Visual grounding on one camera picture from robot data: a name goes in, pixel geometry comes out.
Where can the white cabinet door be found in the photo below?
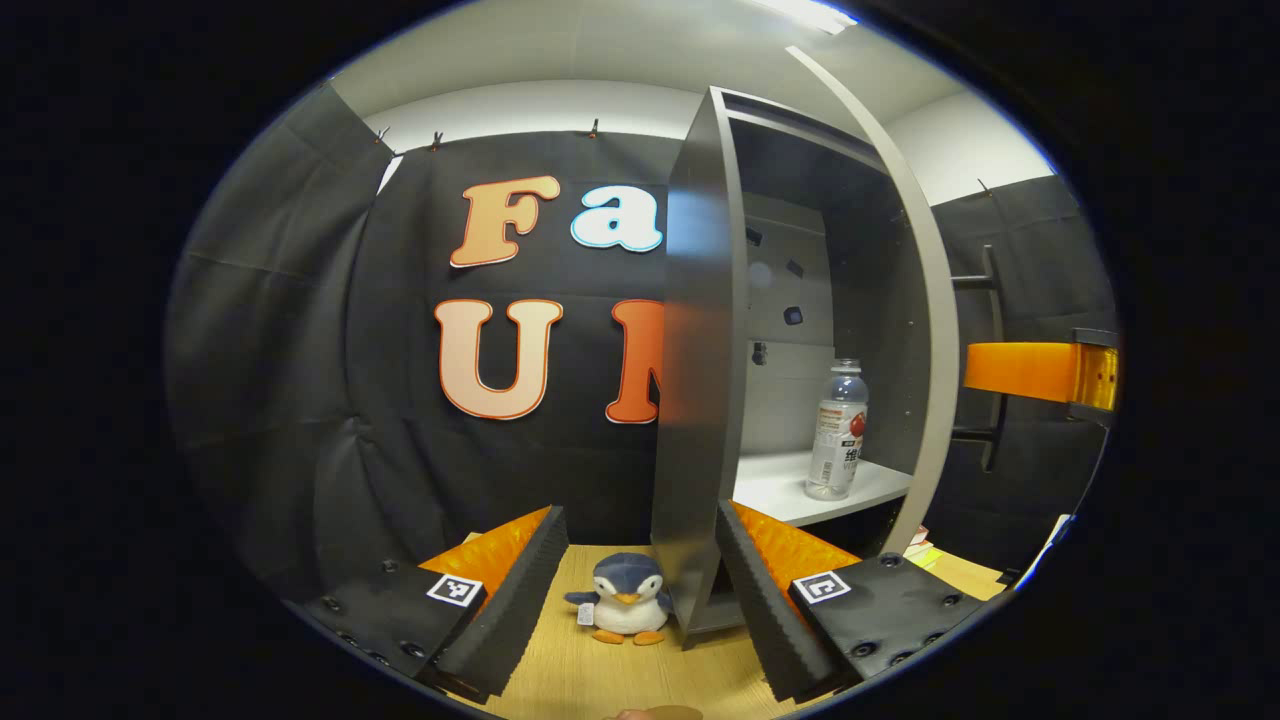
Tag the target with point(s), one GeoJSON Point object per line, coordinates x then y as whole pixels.
{"type": "Point", "coordinates": [940, 350]}

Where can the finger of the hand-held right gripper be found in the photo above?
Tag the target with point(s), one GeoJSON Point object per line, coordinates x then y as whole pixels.
{"type": "Point", "coordinates": [1015, 370]}

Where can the penguin plush toy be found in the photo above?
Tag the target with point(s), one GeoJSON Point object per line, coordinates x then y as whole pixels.
{"type": "Point", "coordinates": [625, 610]}

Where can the ceiling light panel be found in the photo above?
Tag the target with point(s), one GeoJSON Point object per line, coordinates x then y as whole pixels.
{"type": "Point", "coordinates": [810, 14]}

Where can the yellow book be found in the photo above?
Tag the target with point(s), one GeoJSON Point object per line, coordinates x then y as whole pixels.
{"type": "Point", "coordinates": [920, 552]}

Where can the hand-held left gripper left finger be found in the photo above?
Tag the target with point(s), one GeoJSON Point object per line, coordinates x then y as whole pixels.
{"type": "Point", "coordinates": [525, 610]}

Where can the white cabinet shelf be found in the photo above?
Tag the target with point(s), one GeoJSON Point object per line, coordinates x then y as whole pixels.
{"type": "Point", "coordinates": [780, 490]}

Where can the grey cabinet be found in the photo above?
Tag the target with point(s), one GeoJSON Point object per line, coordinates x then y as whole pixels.
{"type": "Point", "coordinates": [700, 400]}

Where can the white side table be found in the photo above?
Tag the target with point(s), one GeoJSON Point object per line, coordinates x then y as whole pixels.
{"type": "Point", "coordinates": [1050, 545]}

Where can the clear plastic bottle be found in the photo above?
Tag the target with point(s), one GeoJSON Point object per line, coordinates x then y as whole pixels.
{"type": "Point", "coordinates": [838, 440]}

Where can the black backdrop cloth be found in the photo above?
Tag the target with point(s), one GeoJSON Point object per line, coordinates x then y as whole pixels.
{"type": "Point", "coordinates": [300, 400]}

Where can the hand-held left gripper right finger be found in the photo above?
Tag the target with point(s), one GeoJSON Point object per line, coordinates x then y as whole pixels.
{"type": "Point", "coordinates": [765, 620]}

